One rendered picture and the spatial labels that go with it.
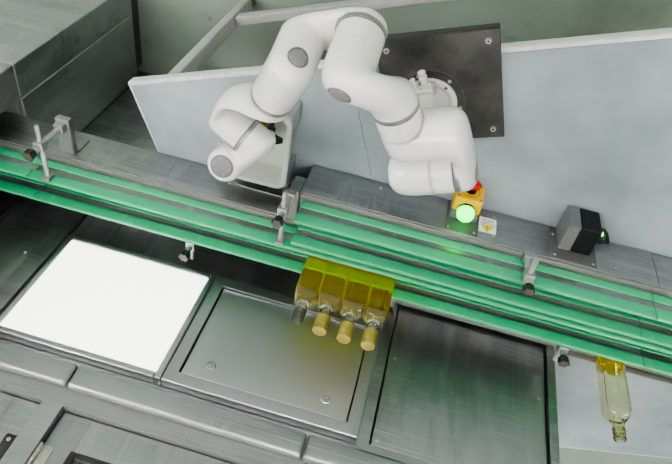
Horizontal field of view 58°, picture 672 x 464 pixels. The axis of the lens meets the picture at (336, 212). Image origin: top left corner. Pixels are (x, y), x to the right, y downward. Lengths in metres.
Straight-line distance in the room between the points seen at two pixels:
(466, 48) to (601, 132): 0.37
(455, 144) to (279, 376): 0.73
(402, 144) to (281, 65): 0.25
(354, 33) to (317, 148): 0.64
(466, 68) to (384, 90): 0.45
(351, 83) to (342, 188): 0.64
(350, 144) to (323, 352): 0.53
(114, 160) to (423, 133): 0.97
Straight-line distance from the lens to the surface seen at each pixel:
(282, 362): 1.52
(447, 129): 1.06
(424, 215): 1.53
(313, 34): 1.07
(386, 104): 0.97
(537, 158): 1.53
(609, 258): 1.64
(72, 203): 1.79
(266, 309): 1.61
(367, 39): 1.00
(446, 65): 1.38
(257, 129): 1.25
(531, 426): 1.63
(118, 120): 2.31
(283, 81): 1.02
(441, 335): 1.70
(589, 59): 1.41
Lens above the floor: 2.02
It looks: 49 degrees down
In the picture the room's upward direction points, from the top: 159 degrees counter-clockwise
